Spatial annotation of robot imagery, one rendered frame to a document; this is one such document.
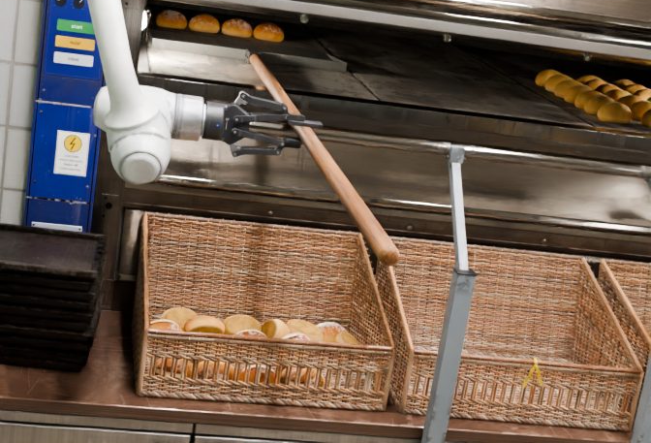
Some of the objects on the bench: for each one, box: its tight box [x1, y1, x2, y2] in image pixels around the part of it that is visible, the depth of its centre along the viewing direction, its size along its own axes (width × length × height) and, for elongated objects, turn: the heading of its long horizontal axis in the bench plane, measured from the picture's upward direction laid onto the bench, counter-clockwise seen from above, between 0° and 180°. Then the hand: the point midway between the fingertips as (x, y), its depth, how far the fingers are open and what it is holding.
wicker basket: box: [375, 237, 644, 431], centre depth 293 cm, size 49×56×28 cm
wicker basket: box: [131, 212, 397, 412], centre depth 282 cm, size 49×56×28 cm
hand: (303, 132), depth 244 cm, fingers closed on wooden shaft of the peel, 3 cm apart
